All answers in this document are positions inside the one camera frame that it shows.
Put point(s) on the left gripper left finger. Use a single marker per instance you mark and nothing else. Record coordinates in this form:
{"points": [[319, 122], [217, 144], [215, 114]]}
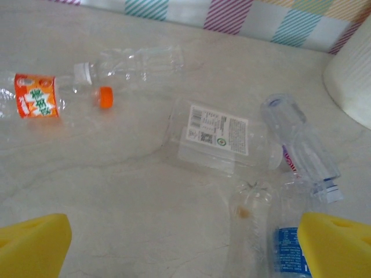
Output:
{"points": [[29, 252]]}

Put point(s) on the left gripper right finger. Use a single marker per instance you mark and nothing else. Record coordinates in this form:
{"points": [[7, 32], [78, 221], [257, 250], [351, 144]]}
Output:
{"points": [[333, 255]]}

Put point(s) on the blue label plastic bottle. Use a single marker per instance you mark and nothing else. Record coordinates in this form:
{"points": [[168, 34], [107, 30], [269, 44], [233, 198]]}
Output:
{"points": [[287, 249]]}

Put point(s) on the clear bottle brown residue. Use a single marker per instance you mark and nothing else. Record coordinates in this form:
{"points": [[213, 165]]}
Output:
{"points": [[249, 220]]}

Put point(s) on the blue tinted clear bottle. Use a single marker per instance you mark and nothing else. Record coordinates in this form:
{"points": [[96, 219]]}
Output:
{"points": [[298, 136]]}

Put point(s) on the orange cap orange label bottle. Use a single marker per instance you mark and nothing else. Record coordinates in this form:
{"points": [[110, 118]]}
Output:
{"points": [[36, 97]]}

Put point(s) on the clear plastic packaging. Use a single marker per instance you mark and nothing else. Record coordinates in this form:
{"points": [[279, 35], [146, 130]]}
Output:
{"points": [[217, 130]]}

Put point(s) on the clear bottle white ribbed cap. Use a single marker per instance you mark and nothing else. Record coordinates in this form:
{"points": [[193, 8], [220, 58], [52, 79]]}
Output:
{"points": [[139, 65]]}

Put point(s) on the white plastic bin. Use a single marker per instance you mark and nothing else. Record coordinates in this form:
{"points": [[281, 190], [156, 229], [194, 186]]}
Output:
{"points": [[353, 81]]}

